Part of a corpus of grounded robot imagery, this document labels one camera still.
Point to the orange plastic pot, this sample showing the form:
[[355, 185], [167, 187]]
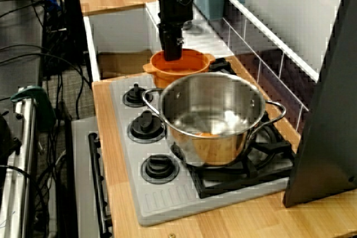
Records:
[[178, 69]]

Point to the aluminium frame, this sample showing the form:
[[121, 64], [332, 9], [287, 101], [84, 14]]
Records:
[[16, 165]]

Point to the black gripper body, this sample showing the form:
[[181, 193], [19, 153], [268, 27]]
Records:
[[174, 9]]

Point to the white sink basin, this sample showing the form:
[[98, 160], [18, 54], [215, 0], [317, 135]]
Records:
[[120, 31]]

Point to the stainless steel pot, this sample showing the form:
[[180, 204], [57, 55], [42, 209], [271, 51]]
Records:
[[212, 148]]

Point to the white oven door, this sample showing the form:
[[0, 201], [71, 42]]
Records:
[[82, 165]]

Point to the black computer tower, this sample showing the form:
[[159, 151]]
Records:
[[74, 20]]

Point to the grey faucet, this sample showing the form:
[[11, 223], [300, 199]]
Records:
[[195, 27]]

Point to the black stove knob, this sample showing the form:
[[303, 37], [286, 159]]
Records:
[[136, 97], [160, 169], [145, 126]]

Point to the grey stove top plate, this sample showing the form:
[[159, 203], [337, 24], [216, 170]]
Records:
[[156, 201]]

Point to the dark grey side panel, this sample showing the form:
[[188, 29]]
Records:
[[329, 126]]

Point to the green clamp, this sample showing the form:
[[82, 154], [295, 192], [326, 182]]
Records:
[[44, 104]]

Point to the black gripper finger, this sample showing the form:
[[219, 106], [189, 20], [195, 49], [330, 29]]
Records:
[[161, 37], [173, 45]]

